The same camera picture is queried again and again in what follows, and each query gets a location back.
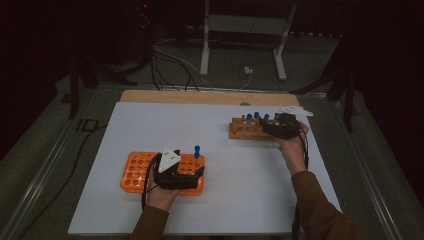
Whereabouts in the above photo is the person's left hand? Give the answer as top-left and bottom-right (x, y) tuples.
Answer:
(145, 173), (181, 213)

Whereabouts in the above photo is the white cable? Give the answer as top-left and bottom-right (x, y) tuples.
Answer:
(238, 71), (253, 90)

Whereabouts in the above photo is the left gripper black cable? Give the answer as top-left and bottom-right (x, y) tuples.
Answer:
(141, 154), (162, 212)

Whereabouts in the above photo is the black cable bundle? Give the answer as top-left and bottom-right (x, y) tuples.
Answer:
(149, 46), (201, 93)

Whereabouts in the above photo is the black tripod stand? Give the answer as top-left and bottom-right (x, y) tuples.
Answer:
(289, 33), (360, 133)
(68, 49), (139, 120)

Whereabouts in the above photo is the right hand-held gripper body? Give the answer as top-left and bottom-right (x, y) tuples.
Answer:
(267, 105), (315, 141)

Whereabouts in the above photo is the person's right hand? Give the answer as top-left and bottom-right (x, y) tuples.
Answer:
(274, 121), (310, 177)

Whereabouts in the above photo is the dark equipment rack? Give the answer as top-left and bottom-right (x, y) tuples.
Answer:
(131, 0), (156, 65)

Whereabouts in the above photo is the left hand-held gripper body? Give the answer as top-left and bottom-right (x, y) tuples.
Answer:
(153, 145), (202, 191)

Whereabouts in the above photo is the orange plastic tube rack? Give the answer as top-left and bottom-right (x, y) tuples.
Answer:
(119, 151), (206, 197)

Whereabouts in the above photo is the wooden test tube rack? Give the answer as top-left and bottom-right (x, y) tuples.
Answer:
(228, 116), (278, 141)

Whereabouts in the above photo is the white metal stand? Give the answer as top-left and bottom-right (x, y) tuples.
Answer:
(199, 0), (298, 82)

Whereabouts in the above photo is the black floor cable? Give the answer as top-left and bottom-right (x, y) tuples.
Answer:
(16, 123), (109, 240)

